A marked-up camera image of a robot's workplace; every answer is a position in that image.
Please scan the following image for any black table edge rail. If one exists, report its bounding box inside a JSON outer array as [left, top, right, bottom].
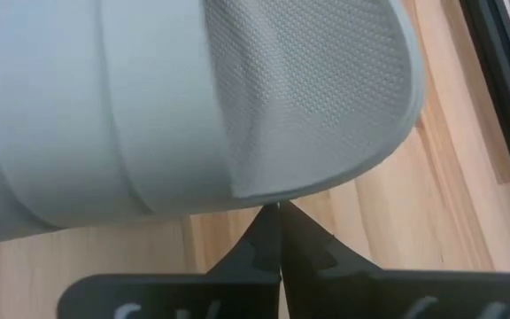
[[458, 0, 510, 236]]

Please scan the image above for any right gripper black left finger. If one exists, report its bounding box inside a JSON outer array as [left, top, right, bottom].
[[58, 201, 282, 319]]

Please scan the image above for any grey foam slide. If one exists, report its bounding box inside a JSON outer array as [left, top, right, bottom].
[[0, 0, 427, 247]]

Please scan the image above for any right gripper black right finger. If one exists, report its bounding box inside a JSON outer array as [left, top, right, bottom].
[[280, 201, 510, 319]]

